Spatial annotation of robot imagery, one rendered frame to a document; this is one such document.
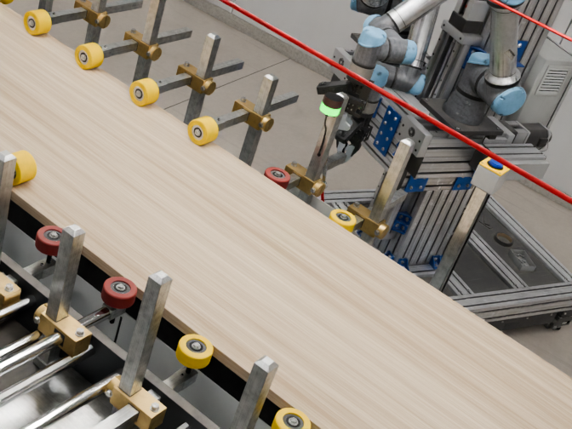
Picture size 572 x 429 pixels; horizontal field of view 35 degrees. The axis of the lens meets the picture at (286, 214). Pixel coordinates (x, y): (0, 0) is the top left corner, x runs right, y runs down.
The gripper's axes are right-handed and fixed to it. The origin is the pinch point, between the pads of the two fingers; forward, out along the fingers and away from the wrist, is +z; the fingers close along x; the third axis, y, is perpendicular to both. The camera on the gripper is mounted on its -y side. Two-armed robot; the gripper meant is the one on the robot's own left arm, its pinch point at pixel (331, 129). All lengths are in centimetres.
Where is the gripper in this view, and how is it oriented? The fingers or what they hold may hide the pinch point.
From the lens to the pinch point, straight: 291.9
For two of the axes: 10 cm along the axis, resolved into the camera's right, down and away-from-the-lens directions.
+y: 9.2, 3.8, -0.9
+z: -2.8, 8.0, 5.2
